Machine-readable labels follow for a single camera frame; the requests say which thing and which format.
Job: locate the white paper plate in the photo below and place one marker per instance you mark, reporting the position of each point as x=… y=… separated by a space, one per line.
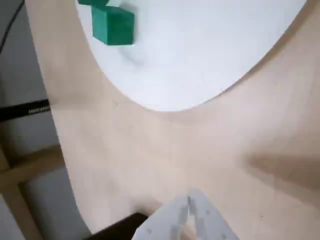
x=187 y=62

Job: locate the black bar with white text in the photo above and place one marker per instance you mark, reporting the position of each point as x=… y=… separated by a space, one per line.
x=20 y=111

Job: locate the green block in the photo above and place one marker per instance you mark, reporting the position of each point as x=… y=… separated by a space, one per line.
x=112 y=27
x=91 y=2

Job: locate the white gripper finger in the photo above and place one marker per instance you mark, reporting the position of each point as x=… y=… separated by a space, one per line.
x=160 y=225
x=210 y=222

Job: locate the wooden frame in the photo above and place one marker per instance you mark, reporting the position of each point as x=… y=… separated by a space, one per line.
x=15 y=175

